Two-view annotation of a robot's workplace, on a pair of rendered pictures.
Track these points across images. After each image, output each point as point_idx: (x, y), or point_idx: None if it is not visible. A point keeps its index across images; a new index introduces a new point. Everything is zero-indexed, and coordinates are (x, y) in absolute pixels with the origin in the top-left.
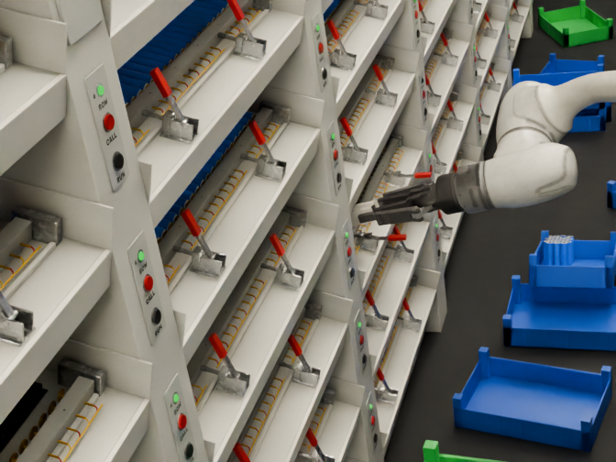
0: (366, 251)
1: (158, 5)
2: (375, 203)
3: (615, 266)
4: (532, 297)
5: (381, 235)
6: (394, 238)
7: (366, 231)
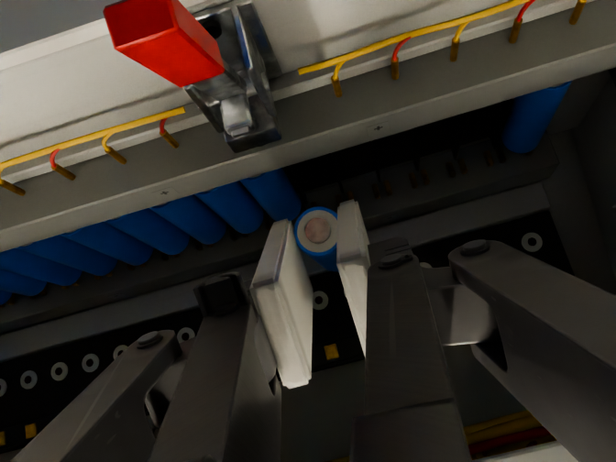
0: (282, 22)
1: None
2: (309, 369)
3: None
4: None
5: (36, 68)
6: (207, 46)
7: (139, 124)
